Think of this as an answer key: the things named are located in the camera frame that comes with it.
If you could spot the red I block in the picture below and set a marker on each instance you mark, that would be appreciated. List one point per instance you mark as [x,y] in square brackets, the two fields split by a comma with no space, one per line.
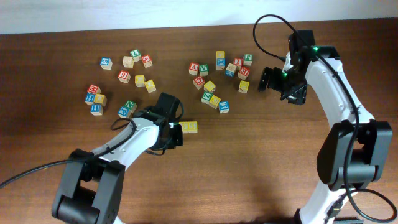
[238,62]

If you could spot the green V block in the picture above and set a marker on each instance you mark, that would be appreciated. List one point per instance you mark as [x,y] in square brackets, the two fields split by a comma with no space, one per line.
[203,70]

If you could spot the yellow U block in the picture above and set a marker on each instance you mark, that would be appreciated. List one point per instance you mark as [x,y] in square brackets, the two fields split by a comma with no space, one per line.
[243,86]

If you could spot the blue side wooden block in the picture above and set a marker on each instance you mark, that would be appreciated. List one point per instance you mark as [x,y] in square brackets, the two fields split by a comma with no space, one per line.
[230,70]

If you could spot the yellow S block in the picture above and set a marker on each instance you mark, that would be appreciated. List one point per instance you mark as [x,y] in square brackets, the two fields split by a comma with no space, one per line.
[184,126]

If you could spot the red Q block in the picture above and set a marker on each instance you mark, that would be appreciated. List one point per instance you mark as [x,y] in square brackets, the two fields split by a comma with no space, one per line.
[198,82]

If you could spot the blue lower right block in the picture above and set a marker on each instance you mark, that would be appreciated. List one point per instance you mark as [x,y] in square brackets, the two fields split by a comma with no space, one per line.
[223,107]

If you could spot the blue h block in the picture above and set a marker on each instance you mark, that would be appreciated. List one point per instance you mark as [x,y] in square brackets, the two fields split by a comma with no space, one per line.
[96,109]
[89,98]

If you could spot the blue 5 block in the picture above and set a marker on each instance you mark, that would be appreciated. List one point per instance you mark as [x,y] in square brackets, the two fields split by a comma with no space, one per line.
[106,63]

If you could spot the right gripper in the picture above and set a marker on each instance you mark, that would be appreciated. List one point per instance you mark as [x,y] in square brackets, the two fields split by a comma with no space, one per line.
[298,96]

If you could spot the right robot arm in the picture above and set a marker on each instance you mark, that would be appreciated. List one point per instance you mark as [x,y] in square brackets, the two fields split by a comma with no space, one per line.
[355,150]

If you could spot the blue H block upper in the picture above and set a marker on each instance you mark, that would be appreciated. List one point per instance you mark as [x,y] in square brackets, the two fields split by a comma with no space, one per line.
[89,98]

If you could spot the yellow block left pair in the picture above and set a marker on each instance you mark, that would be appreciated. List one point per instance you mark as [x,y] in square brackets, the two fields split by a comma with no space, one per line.
[139,81]

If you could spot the red M block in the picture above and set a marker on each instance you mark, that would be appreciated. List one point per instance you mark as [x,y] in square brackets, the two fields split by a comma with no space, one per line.
[94,89]

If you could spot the yellow block tilted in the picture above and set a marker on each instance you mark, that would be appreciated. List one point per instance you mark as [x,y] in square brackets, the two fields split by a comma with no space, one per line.
[150,86]

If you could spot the red A block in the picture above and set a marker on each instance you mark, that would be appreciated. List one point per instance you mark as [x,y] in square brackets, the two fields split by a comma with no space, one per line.
[147,61]

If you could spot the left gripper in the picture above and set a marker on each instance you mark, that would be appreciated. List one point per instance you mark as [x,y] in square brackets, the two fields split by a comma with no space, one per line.
[178,140]

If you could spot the green N block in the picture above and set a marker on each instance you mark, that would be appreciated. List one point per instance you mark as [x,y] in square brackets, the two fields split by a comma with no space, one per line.
[131,105]

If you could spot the yellow O block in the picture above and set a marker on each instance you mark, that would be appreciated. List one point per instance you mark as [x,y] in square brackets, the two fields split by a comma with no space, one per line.
[100,99]

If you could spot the red Y block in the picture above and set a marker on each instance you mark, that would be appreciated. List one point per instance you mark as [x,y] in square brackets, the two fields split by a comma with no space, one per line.
[193,69]

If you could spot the plain wooden block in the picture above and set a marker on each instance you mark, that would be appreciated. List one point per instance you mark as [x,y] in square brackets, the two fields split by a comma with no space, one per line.
[128,62]

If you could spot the yellow top block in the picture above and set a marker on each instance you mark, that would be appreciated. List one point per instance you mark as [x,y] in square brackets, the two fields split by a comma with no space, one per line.
[220,54]

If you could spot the red E block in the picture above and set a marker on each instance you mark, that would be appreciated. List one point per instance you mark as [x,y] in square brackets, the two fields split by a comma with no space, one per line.
[243,73]

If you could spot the blue P block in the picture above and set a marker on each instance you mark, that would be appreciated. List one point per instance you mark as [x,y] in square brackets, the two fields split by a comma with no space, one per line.
[124,112]

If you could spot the green Z block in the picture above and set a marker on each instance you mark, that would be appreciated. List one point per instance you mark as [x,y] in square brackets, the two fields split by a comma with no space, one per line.
[206,97]

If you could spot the blue X block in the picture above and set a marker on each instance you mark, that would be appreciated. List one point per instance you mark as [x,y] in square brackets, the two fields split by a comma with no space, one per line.
[220,63]

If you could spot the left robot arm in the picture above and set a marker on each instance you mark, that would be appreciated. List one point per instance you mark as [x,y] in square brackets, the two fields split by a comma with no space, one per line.
[91,185]

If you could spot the red 6 block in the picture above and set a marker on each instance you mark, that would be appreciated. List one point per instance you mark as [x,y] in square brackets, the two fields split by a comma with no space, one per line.
[124,76]

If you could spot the blue H block lower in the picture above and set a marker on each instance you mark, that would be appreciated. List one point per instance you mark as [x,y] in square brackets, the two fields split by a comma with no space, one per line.
[96,109]

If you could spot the green T block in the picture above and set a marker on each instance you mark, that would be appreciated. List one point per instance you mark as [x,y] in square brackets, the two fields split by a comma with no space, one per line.
[136,55]

